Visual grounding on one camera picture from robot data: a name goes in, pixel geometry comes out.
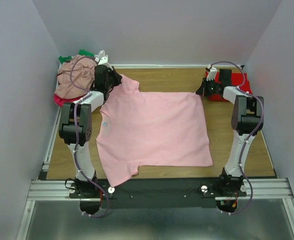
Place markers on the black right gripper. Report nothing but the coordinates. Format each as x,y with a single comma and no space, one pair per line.
202,89

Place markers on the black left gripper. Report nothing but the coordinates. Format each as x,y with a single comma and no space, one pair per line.
117,77

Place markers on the light pink t shirt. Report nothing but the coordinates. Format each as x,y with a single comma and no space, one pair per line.
150,129

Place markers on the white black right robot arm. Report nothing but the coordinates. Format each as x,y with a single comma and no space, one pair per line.
246,121

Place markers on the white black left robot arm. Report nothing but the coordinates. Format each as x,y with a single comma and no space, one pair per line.
75,128

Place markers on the dusty pink t shirt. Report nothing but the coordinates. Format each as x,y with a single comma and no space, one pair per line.
82,76

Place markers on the folded red t shirt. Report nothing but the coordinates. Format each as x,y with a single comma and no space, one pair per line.
236,79

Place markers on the green t shirt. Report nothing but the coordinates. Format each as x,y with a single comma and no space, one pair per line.
81,52

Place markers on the magenta t shirt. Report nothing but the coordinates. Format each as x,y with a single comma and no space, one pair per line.
60,101

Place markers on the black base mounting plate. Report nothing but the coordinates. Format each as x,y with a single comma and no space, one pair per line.
152,193

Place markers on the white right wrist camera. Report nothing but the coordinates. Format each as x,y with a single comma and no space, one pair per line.
211,73

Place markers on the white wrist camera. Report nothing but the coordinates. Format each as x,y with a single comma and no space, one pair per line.
211,73
104,61

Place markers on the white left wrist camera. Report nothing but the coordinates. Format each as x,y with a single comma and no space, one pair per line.
104,61

